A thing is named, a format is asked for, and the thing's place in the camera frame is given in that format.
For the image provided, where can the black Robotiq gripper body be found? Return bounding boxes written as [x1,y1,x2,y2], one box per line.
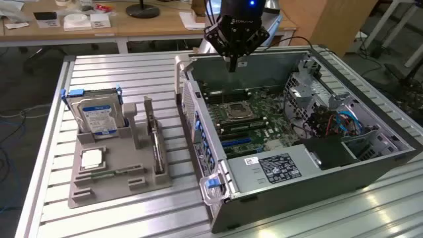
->
[218,0,267,59]

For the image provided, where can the Nvidia graphics card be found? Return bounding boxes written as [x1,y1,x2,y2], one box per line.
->
[143,95,167,176]

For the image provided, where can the white paper stack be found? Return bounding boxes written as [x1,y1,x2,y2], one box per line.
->
[179,11,207,30]

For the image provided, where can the brown cardboard box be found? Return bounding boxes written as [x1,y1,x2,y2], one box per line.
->
[191,0,213,17]

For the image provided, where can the wooden desk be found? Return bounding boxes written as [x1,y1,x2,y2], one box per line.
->
[0,0,298,48]

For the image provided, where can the wooden cabinet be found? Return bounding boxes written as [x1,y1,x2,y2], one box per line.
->
[281,0,379,57]

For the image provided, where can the black round lamp base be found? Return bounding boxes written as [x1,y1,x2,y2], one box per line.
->
[126,0,162,19]

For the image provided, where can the perforated metal drive cage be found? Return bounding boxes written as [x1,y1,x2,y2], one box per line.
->
[283,59,331,117]

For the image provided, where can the metal CPU socket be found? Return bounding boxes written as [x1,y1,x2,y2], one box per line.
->
[225,101,254,121]

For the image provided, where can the white labelled box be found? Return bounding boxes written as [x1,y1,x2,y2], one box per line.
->
[90,12,112,29]

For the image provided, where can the black RAM stick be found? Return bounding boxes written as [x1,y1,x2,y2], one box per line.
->
[219,120,267,133]

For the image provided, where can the white box with tape roll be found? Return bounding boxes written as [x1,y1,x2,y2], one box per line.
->
[63,13,94,32]

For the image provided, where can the blue expansion slot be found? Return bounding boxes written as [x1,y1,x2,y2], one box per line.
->
[221,137,253,147]

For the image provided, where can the black equipment stand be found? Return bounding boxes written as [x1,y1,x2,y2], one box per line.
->
[383,49,423,100]

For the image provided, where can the hard disk with blue caddy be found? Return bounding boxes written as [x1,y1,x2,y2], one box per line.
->
[60,84,128,139]

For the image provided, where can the white box with black lid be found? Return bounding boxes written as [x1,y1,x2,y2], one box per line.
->
[32,11,62,28]

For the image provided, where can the grey plastic parts rack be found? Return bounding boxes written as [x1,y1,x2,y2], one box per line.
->
[68,95,173,209]

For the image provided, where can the black chair base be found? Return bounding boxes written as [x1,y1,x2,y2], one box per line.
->
[18,44,70,74]

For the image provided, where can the metal disk bay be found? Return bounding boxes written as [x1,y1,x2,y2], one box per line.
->
[341,127,411,162]

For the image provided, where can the grey power supply unit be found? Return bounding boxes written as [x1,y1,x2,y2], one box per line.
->
[226,145,323,194]

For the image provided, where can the blue case latch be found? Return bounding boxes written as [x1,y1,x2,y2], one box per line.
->
[205,178,221,191]

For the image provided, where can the silver CPU chip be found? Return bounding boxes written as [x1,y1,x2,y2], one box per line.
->
[80,150,103,168]

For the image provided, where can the green RAM stick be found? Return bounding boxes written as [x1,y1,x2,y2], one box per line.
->
[91,166,132,178]

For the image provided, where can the open dark grey PC case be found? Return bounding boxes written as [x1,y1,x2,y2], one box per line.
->
[174,44,423,235]

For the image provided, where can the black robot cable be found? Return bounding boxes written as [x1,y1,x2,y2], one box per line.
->
[205,0,214,27]

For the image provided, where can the black power cable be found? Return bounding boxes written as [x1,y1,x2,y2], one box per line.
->
[270,36,333,54]

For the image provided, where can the red wire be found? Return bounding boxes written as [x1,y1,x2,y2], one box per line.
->
[325,113,335,135]

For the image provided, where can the blue data wire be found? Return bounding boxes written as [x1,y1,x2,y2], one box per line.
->
[334,110,365,136]

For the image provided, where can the white table frame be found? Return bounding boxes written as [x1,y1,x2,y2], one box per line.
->
[362,0,423,68]

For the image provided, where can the white floor cable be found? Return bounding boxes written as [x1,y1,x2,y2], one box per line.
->
[0,103,51,119]

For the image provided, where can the blue floor cable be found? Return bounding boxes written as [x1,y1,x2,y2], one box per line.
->
[0,119,26,214]

